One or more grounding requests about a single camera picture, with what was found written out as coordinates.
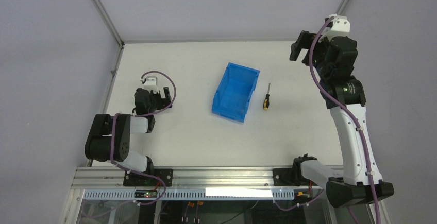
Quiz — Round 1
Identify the black yellow handled screwdriver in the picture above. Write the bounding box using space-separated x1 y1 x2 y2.
263 83 271 110

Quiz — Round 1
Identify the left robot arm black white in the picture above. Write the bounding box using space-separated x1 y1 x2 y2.
85 87 172 175

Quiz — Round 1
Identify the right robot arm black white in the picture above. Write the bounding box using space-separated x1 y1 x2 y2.
291 36 394 208

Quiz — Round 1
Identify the blue plastic storage bin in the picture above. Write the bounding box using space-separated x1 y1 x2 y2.
211 62 260 123

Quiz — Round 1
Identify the small green circuit board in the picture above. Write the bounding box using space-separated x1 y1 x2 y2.
134 190 158 198

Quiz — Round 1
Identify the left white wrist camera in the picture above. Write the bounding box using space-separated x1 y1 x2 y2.
141 75 159 94

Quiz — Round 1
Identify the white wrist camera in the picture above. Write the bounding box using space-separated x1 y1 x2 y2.
141 75 159 94
321 14 350 40

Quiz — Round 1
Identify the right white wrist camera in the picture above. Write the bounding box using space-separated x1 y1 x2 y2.
321 14 350 40

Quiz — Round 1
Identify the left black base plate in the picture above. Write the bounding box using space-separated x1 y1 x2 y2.
123 168 174 187

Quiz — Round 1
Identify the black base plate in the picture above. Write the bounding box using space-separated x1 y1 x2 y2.
272 167 328 186
123 168 174 187

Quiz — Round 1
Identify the left aluminium frame post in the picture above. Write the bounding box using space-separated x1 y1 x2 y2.
91 0 125 113

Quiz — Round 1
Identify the aluminium front rail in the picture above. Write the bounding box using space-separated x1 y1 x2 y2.
71 166 379 189

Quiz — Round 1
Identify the white slotted cable duct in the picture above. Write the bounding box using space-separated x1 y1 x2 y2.
83 188 295 201

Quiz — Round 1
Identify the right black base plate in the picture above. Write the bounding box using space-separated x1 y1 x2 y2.
272 167 328 186

